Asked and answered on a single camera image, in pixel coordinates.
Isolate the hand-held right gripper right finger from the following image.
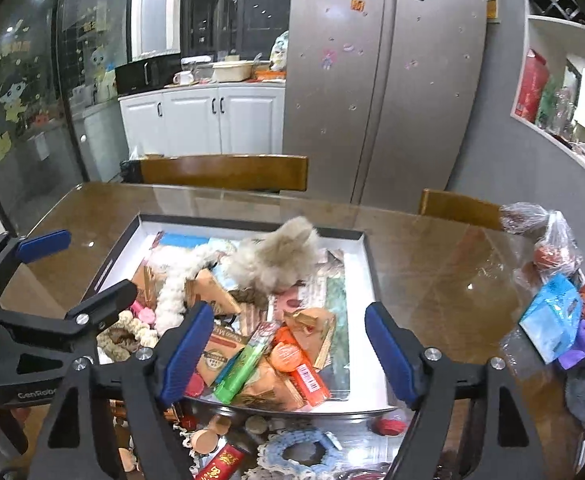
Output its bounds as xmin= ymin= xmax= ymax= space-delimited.
xmin=364 ymin=301 xmax=546 ymax=480

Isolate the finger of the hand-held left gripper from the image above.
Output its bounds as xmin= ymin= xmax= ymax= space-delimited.
xmin=0 ymin=230 xmax=72 ymax=291
xmin=0 ymin=279 xmax=139 ymax=356

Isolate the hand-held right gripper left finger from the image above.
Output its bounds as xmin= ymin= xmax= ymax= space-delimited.
xmin=47 ymin=301 xmax=216 ymax=480

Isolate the shallow black and white box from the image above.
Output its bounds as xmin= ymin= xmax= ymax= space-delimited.
xmin=80 ymin=213 xmax=398 ymax=418

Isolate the orange round tin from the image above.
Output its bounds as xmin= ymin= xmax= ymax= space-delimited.
xmin=270 ymin=327 xmax=311 ymax=373

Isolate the brown glossy desktop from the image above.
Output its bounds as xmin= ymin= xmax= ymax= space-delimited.
xmin=0 ymin=180 xmax=585 ymax=480

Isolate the brown printed packet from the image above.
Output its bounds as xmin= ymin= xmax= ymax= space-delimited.
xmin=192 ymin=327 xmax=253 ymax=386

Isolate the pink round toy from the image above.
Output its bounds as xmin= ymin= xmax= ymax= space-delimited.
xmin=132 ymin=301 xmax=158 ymax=326

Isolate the wooden comb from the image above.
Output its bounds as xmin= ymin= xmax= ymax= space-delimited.
xmin=131 ymin=265 xmax=166 ymax=306

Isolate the green tube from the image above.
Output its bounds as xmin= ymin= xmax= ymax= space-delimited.
xmin=212 ymin=332 xmax=273 ymax=403

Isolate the white fluffy plush strip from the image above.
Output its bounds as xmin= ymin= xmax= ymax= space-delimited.
xmin=155 ymin=242 xmax=238 ymax=336

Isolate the small red round thing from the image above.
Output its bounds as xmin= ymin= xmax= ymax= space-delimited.
xmin=373 ymin=415 xmax=407 ymax=436

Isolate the red packet with barcode label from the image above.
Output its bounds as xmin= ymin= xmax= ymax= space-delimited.
xmin=285 ymin=355 xmax=332 ymax=406

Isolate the light blue card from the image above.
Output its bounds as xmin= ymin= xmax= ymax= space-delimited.
xmin=160 ymin=232 xmax=209 ymax=249

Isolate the red packet with gold print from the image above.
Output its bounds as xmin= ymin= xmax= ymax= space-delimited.
xmin=195 ymin=445 xmax=246 ymax=480

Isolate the white appliance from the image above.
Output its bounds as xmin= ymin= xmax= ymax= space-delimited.
xmin=70 ymin=100 xmax=130 ymax=183

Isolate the light blue crochet scrunchie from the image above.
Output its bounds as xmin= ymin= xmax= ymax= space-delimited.
xmin=260 ymin=427 xmax=343 ymax=473

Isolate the grey fluffy plush toy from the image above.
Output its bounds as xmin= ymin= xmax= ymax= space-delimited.
xmin=222 ymin=216 xmax=321 ymax=293

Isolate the glass sliding door with stickers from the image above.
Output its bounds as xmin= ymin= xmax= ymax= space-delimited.
xmin=0 ymin=0 xmax=138 ymax=241

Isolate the wooden chair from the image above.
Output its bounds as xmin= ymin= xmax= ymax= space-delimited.
xmin=419 ymin=189 xmax=506 ymax=231
xmin=140 ymin=155 xmax=308 ymax=193

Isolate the blue snack packet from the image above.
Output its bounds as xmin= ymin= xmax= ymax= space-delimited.
xmin=517 ymin=274 xmax=583 ymax=365

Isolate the clear plastic bag of food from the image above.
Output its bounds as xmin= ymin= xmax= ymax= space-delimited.
xmin=501 ymin=201 xmax=584 ymax=286

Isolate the black microwave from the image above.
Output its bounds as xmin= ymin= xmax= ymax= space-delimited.
xmin=116 ymin=54 xmax=183 ymax=95

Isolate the white kitchen cabinet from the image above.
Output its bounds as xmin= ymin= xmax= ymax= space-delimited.
xmin=119 ymin=82 xmax=286 ymax=183

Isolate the cream plastic basin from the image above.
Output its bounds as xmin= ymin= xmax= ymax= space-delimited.
xmin=211 ymin=60 xmax=254 ymax=83

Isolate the silver double-door refrigerator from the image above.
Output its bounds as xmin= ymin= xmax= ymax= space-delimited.
xmin=282 ymin=0 xmax=488 ymax=206

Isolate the red gift box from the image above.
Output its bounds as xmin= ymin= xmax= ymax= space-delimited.
xmin=515 ymin=50 xmax=548 ymax=123

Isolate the white plastic bag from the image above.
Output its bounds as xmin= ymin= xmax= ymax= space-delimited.
xmin=270 ymin=30 xmax=289 ymax=71

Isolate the cream bead bracelet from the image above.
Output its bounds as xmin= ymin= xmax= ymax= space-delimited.
xmin=97 ymin=310 xmax=160 ymax=361

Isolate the white wall shelf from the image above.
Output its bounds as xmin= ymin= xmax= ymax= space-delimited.
xmin=510 ymin=0 xmax=585 ymax=196

